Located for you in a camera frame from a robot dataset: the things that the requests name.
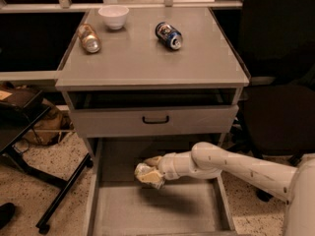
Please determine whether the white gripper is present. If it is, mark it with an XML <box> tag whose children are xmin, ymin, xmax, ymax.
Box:
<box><xmin>135</xmin><ymin>152</ymin><xmax>180</xmax><ymax>190</ymax></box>

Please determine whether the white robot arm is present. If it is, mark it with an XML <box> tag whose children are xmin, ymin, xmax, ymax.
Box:
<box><xmin>135</xmin><ymin>142</ymin><xmax>315</xmax><ymax>236</ymax></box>

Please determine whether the grey open middle drawer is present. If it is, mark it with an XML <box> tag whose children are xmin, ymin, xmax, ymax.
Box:
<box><xmin>84</xmin><ymin>135</ymin><xmax>237</xmax><ymax>236</ymax></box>

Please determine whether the grey top drawer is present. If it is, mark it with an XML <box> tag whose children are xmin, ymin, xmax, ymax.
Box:
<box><xmin>70</xmin><ymin>105</ymin><xmax>238</xmax><ymax>138</ymax></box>

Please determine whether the grey drawer cabinet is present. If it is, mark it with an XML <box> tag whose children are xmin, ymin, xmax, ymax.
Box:
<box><xmin>56</xmin><ymin>8</ymin><xmax>249</xmax><ymax>153</ymax></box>

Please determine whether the blue pepsi can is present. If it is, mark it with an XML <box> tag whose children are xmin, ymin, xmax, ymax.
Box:
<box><xmin>156</xmin><ymin>22</ymin><xmax>182</xmax><ymax>50</ymax></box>

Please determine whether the gold soda can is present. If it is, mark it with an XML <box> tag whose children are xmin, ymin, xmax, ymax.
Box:
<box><xmin>78</xmin><ymin>24</ymin><xmax>101</xmax><ymax>53</ymax></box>

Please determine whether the brown bag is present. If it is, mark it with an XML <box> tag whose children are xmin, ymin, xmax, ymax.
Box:
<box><xmin>24</xmin><ymin>99</ymin><xmax>70</xmax><ymax>146</ymax></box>

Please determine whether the black side table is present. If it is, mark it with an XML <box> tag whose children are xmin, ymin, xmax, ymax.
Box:
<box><xmin>0</xmin><ymin>86</ymin><xmax>95</xmax><ymax>235</ymax></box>

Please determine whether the black shoe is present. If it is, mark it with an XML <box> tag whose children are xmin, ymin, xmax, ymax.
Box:
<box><xmin>0</xmin><ymin>203</ymin><xmax>16</xmax><ymax>229</ymax></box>

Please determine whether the white bowl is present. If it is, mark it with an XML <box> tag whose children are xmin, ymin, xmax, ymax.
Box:
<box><xmin>98</xmin><ymin>5</ymin><xmax>129</xmax><ymax>30</ymax></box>

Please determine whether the white desk ledge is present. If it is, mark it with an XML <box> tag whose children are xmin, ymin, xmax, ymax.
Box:
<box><xmin>0</xmin><ymin>1</ymin><xmax>242</xmax><ymax>14</ymax></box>

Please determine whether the black office chair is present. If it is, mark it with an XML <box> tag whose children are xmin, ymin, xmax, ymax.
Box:
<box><xmin>216</xmin><ymin>0</ymin><xmax>315</xmax><ymax>203</ymax></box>

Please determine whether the black drawer handle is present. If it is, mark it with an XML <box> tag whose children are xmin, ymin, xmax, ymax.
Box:
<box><xmin>142</xmin><ymin>115</ymin><xmax>169</xmax><ymax>125</ymax></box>

